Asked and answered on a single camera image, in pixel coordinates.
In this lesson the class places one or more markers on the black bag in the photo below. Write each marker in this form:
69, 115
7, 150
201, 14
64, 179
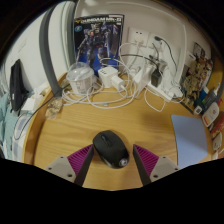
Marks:
16, 85

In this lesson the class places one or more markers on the dark white-nozzle bottle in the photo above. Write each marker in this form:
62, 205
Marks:
210, 96

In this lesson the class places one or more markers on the clear lidded plastic container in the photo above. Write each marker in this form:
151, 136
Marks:
80, 78

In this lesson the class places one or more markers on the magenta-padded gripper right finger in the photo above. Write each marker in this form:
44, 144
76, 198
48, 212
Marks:
163, 166

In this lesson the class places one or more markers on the black computer mouse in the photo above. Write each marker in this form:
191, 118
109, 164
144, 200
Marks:
108, 146

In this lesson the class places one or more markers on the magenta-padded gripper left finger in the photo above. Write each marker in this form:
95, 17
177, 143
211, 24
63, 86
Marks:
60, 166

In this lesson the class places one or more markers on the robot model kit box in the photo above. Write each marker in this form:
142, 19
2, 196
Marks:
96, 36

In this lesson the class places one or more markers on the white wall socket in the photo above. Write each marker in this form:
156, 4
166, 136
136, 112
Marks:
137, 36
163, 45

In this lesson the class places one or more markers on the black power adapter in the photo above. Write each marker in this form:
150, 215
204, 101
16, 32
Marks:
156, 78

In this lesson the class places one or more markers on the dark grey metal desk frame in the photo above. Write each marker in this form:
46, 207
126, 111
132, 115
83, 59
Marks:
46, 50

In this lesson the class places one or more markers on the small white charger plug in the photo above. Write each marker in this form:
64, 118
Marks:
117, 82

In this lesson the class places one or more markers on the light blue mouse pad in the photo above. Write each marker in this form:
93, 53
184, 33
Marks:
188, 140

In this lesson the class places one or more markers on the clear snack bag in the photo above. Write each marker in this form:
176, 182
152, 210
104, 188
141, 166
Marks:
54, 108

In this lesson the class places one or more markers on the teal cloth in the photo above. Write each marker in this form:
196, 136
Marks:
6, 123

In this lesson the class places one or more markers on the white power strip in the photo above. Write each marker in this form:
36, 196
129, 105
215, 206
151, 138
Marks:
161, 91

